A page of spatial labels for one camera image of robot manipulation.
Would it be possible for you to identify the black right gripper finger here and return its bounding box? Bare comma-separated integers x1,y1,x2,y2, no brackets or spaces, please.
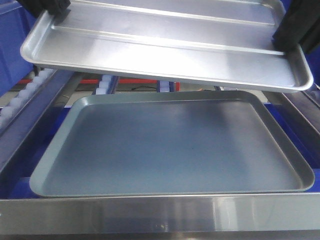
272,0,320,54

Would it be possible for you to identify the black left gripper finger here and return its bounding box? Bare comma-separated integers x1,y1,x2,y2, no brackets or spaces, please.
17,0,71,20

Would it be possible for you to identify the silver ribbed metal tray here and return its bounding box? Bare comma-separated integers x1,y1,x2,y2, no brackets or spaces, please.
20,0,314,93

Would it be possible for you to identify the large grey green tray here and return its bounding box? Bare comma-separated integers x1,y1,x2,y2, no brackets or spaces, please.
29,90,315,198

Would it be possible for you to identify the blue bin far left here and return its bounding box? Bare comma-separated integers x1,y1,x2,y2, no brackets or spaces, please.
0,0,36,95

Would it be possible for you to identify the far right roller track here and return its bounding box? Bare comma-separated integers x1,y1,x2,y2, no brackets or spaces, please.
308,83,320,105

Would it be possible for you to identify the roller track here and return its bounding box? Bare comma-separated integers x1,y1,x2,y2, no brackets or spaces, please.
156,80,180,93
308,83,320,105
95,75,120,95
0,68,54,131

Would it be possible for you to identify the left centre roller track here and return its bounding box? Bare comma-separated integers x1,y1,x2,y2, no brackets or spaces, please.
95,75,120,95

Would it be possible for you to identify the far left roller track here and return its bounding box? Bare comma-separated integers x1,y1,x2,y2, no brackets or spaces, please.
0,68,54,131

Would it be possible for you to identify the middle roller track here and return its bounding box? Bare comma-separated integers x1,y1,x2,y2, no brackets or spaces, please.
156,80,180,93

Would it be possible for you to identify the red floor frame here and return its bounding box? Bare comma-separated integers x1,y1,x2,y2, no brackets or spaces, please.
80,78,181,91

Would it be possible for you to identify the right steel divider rail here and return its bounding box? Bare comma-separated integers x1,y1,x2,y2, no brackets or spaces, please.
263,91,320,148

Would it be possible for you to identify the steel front shelf rail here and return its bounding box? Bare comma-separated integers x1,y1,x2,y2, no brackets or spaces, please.
0,192,320,235

